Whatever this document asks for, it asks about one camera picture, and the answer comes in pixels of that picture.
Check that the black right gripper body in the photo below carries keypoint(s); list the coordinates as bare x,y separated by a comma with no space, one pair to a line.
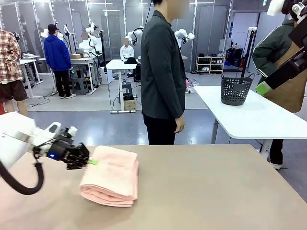
301,36

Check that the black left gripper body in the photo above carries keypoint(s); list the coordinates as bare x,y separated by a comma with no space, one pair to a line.
56,151

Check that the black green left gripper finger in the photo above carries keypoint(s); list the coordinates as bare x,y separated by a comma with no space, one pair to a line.
81,149
76,164

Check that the pink towel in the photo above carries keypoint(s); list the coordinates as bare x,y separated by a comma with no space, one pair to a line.
112,172

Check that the dark grey perforated plastic basket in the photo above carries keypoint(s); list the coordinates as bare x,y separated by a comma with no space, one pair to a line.
233,93

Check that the white lab robot arm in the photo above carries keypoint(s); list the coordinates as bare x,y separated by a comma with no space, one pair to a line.
92,31
63,31
183,33
134,34

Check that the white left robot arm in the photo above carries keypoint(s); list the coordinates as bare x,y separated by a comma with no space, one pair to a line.
14,134

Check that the person's right hand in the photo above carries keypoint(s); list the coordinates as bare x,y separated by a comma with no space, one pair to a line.
180,124

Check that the person in brown apron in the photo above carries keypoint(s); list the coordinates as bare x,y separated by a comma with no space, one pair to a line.
271,48

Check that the black tripod stand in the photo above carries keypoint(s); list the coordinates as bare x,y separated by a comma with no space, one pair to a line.
247,60

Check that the black bags pile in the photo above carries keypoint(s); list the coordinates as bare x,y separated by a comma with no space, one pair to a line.
234,57

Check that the large white table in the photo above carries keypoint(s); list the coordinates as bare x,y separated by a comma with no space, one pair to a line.
251,119

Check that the large grey step stool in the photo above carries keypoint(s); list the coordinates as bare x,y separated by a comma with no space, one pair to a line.
78,85

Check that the cardboard box with print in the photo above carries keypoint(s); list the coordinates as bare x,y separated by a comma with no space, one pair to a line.
129,105

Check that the orange plastic object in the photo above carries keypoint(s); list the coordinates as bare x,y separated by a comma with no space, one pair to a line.
2,109

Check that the wooden shoe rack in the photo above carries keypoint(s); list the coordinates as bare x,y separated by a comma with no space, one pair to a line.
211,64

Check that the small grey step stool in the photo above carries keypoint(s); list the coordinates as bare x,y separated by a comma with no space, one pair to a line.
127,88

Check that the white desk with metal legs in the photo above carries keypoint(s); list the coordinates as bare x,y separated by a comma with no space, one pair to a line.
84,61

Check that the white standing desk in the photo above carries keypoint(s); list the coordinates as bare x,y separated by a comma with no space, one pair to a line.
115,63

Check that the white desk with clutter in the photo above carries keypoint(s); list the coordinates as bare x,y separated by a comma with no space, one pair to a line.
30,62

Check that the flat brown cardboard box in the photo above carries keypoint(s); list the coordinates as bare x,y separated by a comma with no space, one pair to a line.
76,56

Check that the pink cloth pile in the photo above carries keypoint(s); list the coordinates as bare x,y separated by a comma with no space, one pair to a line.
192,83

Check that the black computer tower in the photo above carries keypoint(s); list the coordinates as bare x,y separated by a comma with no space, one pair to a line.
138,73

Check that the person in blue hoodie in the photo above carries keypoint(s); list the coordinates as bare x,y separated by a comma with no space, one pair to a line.
56,55

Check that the black pole stand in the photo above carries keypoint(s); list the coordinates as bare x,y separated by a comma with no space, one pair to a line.
103,50

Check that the black hat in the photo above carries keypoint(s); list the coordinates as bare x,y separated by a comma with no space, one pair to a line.
130,60

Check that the mannequin in plaid shirt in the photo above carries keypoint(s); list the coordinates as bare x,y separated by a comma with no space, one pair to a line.
9,60

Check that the person in white shirt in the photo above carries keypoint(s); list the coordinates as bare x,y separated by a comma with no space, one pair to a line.
85,45

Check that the person in white hoodie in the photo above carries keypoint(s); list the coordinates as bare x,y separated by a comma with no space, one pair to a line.
127,51

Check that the person in dark grey jacket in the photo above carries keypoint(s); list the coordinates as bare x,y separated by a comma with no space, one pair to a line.
160,72

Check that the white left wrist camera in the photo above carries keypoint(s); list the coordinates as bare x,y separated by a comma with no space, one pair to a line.
72,133

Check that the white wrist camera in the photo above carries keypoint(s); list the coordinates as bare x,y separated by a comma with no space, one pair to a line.
72,133
275,7

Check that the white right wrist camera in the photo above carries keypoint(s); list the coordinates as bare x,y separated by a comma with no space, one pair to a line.
275,7

